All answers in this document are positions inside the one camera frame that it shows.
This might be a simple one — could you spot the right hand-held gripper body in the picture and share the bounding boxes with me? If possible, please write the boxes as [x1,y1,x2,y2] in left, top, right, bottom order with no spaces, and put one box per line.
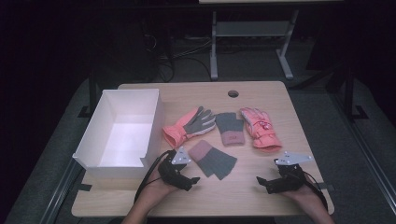
[274,150,314,191]

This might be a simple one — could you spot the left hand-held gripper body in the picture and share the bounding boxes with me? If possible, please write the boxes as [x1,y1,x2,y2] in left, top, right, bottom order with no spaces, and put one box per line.
[157,146,192,188]

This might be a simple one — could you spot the grey knit glove pink cuff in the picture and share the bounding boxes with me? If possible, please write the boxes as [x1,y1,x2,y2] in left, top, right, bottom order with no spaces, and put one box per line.
[215,112,246,147]
[188,139,238,181]

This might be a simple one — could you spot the white open box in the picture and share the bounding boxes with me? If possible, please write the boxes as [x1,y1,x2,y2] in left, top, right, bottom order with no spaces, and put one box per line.
[72,88,165,180]

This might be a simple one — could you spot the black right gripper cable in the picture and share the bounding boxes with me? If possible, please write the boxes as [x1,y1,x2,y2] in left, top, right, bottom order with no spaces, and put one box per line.
[297,170,330,211]

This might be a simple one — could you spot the white metal desk frame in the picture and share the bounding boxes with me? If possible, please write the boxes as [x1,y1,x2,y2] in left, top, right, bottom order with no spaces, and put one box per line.
[198,0,344,81]

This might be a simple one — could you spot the black floor cables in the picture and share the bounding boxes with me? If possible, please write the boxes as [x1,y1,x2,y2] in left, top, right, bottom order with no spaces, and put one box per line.
[141,29,214,83]

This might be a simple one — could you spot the pink printed ski glove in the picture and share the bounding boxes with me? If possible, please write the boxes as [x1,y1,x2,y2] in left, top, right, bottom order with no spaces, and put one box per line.
[239,106,283,153]

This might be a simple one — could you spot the aluminium rail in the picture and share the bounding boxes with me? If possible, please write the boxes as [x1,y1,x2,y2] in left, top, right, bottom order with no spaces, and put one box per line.
[39,160,84,224]
[329,91,396,217]

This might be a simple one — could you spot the person's left hand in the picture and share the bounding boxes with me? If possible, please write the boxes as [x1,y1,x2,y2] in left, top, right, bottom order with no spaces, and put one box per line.
[140,169,179,204]

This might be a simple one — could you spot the person's right hand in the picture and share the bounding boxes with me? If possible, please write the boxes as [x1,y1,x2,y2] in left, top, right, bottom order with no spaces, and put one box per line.
[279,175,318,210]

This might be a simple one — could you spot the pink glove with grey palm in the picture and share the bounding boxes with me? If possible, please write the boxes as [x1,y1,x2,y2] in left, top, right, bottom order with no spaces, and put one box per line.
[162,105,217,149]

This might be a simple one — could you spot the black metal stand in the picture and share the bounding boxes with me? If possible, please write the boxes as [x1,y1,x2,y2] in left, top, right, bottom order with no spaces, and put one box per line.
[77,59,100,119]
[326,59,370,122]

